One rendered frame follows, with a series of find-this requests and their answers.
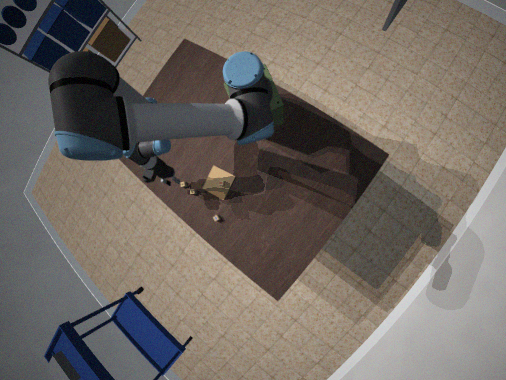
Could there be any tan flat mat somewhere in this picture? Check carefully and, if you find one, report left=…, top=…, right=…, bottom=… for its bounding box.
left=202, top=165, right=236, bottom=200

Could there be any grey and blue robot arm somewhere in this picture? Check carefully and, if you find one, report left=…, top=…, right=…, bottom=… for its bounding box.
left=48, top=51, right=274, bottom=166

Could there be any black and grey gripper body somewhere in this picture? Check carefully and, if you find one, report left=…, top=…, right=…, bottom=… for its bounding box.
left=141, top=156, right=174, bottom=183

